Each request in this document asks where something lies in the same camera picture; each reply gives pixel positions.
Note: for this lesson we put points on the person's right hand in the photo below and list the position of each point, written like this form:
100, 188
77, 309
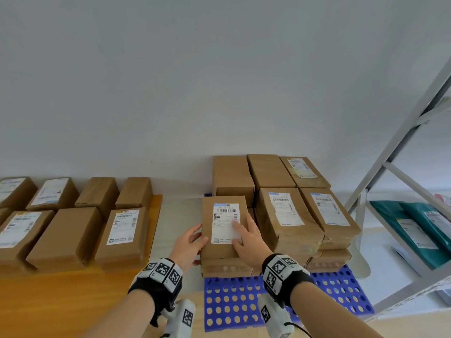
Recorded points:
253, 246

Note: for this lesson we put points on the person's left hand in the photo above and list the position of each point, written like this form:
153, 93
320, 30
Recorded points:
186, 246

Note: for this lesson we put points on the cardboard parcel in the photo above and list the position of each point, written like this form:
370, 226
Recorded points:
208, 211
63, 235
264, 221

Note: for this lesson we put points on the blue perforated plastic pallet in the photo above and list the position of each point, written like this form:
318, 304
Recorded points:
229, 306

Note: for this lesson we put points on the wide plain brown parcel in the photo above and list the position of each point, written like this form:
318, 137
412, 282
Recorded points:
269, 170

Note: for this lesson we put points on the taped labelled brown parcel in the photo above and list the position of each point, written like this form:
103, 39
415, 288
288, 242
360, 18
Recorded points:
322, 181

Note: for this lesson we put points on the pile of brown cardboard parcels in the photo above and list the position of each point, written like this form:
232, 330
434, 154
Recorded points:
97, 193

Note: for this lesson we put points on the person's right forearm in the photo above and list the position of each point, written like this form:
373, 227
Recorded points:
327, 313

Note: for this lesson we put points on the white low table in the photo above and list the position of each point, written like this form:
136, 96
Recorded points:
176, 214

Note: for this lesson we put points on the black wristband with marker tags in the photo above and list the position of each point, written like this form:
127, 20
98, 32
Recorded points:
296, 281
148, 288

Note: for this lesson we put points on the teal mailer bag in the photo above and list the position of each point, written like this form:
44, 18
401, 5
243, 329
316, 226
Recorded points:
415, 214
387, 218

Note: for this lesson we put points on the orange wooden table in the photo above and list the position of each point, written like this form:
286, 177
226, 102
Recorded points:
53, 306

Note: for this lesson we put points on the grey metal shelf rack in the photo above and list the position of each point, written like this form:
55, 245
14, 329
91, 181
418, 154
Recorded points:
394, 151

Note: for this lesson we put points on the pink mailer bag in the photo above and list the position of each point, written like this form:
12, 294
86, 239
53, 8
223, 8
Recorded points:
444, 200

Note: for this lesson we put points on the white marker-tagged wrist camera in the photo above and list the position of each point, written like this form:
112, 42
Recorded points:
179, 320
275, 320

